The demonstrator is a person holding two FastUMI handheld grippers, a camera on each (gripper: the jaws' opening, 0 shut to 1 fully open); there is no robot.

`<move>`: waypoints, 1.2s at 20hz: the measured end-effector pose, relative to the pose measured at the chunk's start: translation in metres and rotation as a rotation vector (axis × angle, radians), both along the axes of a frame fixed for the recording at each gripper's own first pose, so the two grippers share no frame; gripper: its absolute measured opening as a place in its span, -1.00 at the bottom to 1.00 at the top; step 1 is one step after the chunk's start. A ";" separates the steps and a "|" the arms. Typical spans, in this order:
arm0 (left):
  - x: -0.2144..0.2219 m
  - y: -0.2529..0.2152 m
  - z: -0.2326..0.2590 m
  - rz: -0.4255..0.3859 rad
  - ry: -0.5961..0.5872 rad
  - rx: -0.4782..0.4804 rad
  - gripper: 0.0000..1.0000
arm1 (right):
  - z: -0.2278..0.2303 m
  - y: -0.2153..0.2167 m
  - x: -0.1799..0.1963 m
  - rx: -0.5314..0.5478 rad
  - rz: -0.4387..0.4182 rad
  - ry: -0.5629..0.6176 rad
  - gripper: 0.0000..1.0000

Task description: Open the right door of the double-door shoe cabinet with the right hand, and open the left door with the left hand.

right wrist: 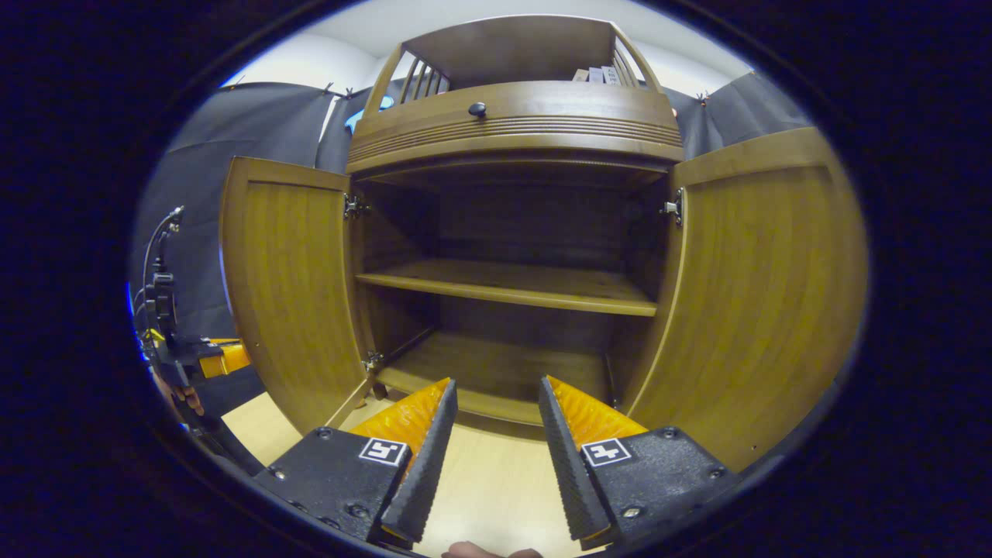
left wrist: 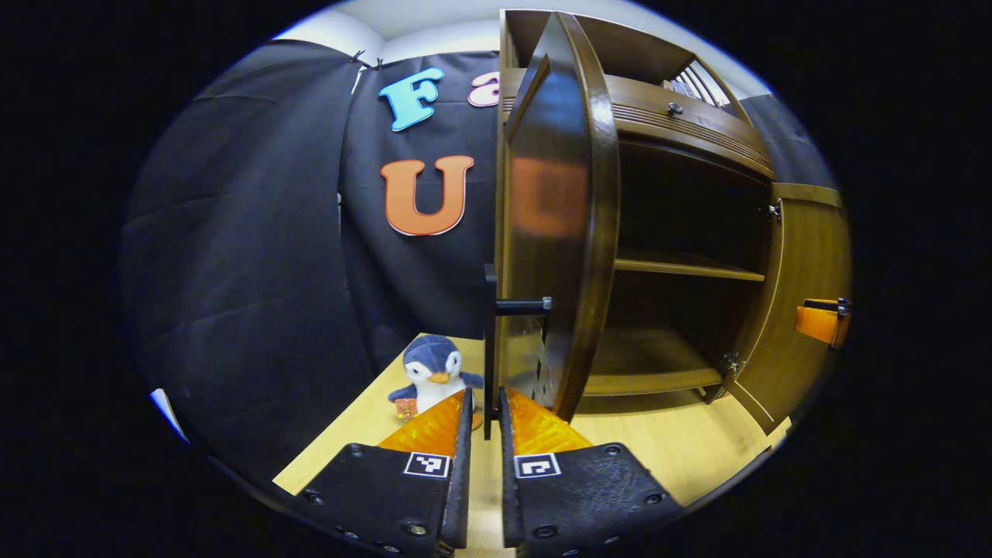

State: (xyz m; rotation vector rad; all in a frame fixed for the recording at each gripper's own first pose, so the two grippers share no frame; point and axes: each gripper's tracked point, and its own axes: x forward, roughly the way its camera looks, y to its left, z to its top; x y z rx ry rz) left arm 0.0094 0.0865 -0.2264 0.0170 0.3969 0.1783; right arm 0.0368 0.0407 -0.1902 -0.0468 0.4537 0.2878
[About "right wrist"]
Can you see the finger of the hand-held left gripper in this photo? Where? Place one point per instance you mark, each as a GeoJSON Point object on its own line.
{"type": "Point", "coordinates": [229, 358]}

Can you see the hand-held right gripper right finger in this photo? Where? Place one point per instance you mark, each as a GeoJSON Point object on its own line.
{"type": "Point", "coordinates": [566, 457]}

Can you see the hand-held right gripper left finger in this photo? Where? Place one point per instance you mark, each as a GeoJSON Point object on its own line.
{"type": "Point", "coordinates": [430, 457]}

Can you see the wooden cabinet door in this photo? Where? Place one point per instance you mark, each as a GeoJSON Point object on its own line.
{"type": "Point", "coordinates": [759, 294]}
{"type": "Point", "coordinates": [294, 287]}

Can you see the wooden double-door shoe cabinet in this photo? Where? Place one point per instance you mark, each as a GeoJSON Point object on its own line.
{"type": "Point", "coordinates": [511, 132]}

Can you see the metal door hinge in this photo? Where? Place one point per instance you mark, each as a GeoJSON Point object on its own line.
{"type": "Point", "coordinates": [373, 362]}
{"type": "Point", "coordinates": [673, 208]}
{"type": "Point", "coordinates": [355, 206]}

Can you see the wooden inner cabinet shelf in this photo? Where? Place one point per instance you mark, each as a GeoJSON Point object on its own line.
{"type": "Point", "coordinates": [527, 287]}

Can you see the wooden cabinet drawer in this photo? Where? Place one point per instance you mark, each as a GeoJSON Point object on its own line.
{"type": "Point", "coordinates": [542, 116]}

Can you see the black backdrop cloth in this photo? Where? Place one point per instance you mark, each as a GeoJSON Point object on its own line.
{"type": "Point", "coordinates": [232, 124]}

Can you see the black round drawer knob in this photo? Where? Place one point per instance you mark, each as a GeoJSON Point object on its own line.
{"type": "Point", "coordinates": [477, 109]}

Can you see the grey upright book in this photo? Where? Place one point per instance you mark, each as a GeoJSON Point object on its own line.
{"type": "Point", "coordinates": [596, 75]}

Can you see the white upright book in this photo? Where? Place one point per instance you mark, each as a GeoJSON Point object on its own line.
{"type": "Point", "coordinates": [611, 74]}

